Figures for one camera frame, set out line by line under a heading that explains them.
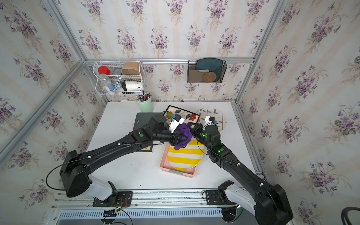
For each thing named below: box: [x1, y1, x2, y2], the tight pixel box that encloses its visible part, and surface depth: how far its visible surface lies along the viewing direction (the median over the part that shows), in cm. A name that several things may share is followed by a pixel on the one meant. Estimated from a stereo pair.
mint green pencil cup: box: [137, 95, 154, 113], surface depth 108 cm
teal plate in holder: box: [195, 57, 223, 72], surface depth 94 cm
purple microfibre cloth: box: [173, 122, 193, 150], surface depth 70 cm
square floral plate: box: [163, 105, 201, 124], surface depth 81 cm
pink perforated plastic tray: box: [159, 142, 197, 178], surface depth 86 cm
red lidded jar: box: [97, 66, 111, 75], surface depth 94 cm
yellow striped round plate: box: [167, 136, 205, 172], surface depth 83 cm
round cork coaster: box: [202, 72, 218, 83], surface depth 99 cm
